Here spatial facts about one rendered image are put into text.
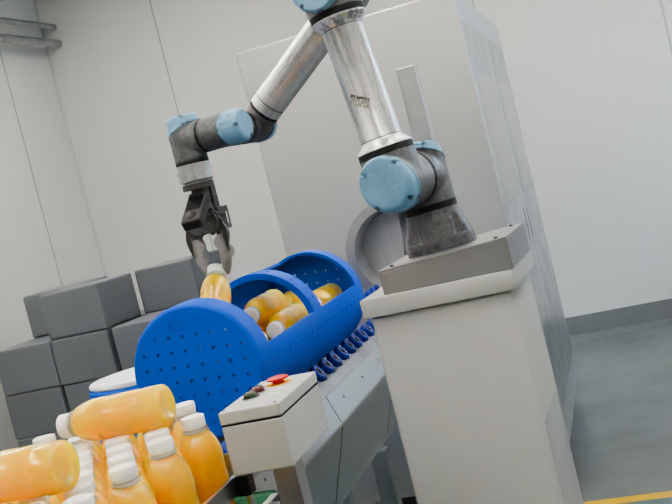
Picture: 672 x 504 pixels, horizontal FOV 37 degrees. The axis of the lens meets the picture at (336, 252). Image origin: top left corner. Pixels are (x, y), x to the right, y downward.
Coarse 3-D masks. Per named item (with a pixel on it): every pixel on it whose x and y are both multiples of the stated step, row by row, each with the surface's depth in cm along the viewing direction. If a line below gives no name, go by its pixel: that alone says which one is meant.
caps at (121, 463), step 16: (112, 448) 152; (128, 448) 151; (160, 448) 148; (80, 464) 146; (112, 464) 143; (128, 464) 138; (80, 480) 138; (112, 480) 137; (128, 480) 136; (48, 496) 135; (64, 496) 132; (80, 496) 127
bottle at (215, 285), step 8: (216, 272) 222; (208, 280) 220; (216, 280) 219; (224, 280) 221; (208, 288) 218; (216, 288) 218; (224, 288) 219; (200, 296) 220; (208, 296) 217; (216, 296) 217; (224, 296) 218
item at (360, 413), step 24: (360, 384) 266; (384, 384) 287; (336, 408) 243; (360, 408) 258; (384, 408) 292; (336, 432) 236; (360, 432) 262; (384, 432) 297; (312, 456) 217; (336, 456) 238; (360, 456) 266; (264, 480) 193; (312, 480) 218; (336, 480) 241
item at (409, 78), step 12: (408, 72) 316; (408, 84) 316; (420, 84) 318; (408, 96) 317; (420, 96) 316; (408, 108) 317; (420, 108) 316; (408, 120) 318; (420, 120) 317; (420, 132) 317; (432, 132) 320
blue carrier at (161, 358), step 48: (240, 288) 259; (288, 288) 240; (144, 336) 206; (192, 336) 204; (240, 336) 201; (288, 336) 218; (336, 336) 258; (144, 384) 208; (192, 384) 205; (240, 384) 202
